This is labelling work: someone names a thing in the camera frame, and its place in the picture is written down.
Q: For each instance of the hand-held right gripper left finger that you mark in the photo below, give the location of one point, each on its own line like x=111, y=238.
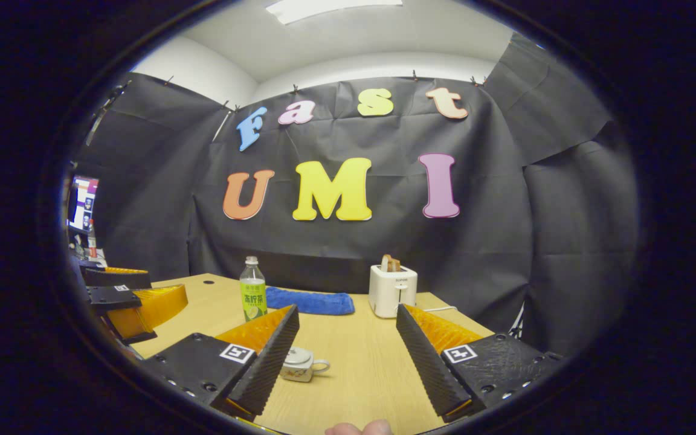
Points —
x=272, y=356

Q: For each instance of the ceiling light panel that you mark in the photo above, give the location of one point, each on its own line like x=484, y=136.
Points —
x=333, y=9

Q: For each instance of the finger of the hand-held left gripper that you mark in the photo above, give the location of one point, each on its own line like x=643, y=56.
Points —
x=115, y=279
x=106, y=297

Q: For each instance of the white teacup lid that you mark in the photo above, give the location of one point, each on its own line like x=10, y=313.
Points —
x=298, y=356

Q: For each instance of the computer monitor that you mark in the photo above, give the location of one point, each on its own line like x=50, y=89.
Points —
x=83, y=202

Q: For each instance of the bread slice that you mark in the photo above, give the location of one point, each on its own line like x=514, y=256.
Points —
x=391, y=263

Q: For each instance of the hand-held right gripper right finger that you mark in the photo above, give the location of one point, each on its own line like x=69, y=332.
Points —
x=426, y=362

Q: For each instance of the white toaster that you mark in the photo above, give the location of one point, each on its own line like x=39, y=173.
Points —
x=391, y=293

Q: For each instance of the white teacup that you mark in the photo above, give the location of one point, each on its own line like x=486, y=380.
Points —
x=299, y=371

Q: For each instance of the green label water bottle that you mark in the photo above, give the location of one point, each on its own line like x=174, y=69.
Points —
x=253, y=296

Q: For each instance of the blue towel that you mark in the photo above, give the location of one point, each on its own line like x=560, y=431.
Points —
x=318, y=301

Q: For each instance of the red label bottle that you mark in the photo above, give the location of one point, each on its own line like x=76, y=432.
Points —
x=92, y=241

